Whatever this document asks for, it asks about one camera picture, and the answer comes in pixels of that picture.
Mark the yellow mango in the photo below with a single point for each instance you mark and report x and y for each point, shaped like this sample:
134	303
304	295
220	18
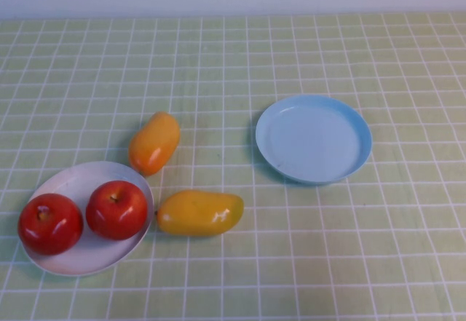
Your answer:
196	212

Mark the orange mango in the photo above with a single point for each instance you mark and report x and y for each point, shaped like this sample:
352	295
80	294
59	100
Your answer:
154	142

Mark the red apple with long stem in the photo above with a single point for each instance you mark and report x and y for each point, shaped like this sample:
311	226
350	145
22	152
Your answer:
116	212

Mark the red apple with short stem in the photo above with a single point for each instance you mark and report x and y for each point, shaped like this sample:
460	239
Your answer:
51	226

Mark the light blue round plate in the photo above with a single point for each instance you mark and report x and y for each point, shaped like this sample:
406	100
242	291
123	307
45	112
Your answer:
313	139

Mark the white round plate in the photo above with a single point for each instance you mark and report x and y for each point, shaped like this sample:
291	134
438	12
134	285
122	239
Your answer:
105	257

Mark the green checkered tablecloth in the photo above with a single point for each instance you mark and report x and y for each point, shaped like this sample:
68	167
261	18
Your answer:
233	62

